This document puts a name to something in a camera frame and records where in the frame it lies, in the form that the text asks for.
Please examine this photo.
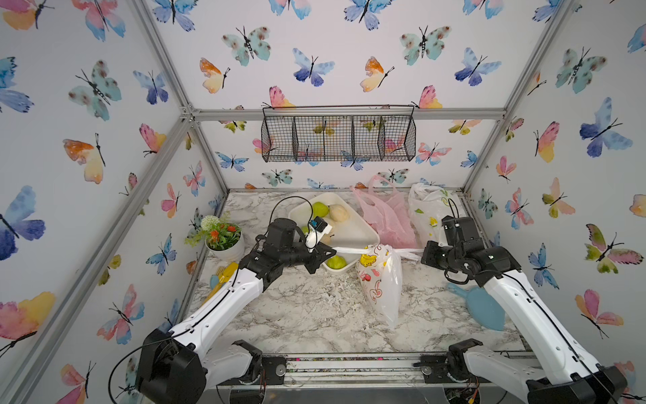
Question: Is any lemon print plastic bag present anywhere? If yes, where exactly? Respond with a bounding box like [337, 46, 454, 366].
[408, 183, 467, 247]

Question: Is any green pear top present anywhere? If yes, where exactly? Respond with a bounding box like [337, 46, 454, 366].
[312, 201, 330, 218]

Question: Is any yellow toy shovel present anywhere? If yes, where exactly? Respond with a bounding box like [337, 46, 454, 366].
[204, 263, 238, 303]

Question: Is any clear white plastic bag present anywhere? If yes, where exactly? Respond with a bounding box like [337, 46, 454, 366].
[336, 244, 423, 329]

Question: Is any white rectangular tray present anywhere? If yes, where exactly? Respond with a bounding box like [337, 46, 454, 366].
[288, 192, 380, 274]

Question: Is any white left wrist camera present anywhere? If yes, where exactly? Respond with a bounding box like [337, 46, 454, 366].
[304, 216, 333, 250]

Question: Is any green pear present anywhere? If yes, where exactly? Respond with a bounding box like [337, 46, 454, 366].
[326, 255, 348, 270]
[312, 201, 330, 218]

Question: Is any green pear bottom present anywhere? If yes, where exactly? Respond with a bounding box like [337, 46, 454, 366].
[326, 255, 348, 270]

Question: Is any aluminium front rail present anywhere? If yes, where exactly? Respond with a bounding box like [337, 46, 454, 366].
[145, 352, 564, 390]

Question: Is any black wire wall basket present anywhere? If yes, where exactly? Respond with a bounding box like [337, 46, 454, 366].
[257, 104, 417, 163]

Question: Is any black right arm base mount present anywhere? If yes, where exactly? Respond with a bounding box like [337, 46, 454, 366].
[412, 338, 496, 384]

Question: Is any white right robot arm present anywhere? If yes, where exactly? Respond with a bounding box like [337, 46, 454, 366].
[422, 215, 627, 403]

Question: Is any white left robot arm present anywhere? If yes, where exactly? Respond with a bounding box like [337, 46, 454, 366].
[135, 217, 336, 403]

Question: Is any potted flower plant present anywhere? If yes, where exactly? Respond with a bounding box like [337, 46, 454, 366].
[184, 215, 245, 262]

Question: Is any light blue dustpan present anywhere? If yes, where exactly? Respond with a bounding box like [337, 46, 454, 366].
[447, 283, 506, 332]

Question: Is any beige pear top right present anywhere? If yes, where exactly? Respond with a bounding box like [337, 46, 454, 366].
[328, 204, 350, 223]

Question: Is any light blue toy scoop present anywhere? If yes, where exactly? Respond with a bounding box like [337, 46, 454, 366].
[210, 274, 220, 290]

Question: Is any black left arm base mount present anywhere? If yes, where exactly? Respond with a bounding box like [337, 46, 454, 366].
[225, 340, 287, 385]

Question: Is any pink plastic bag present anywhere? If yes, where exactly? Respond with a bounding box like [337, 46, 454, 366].
[351, 175, 418, 248]

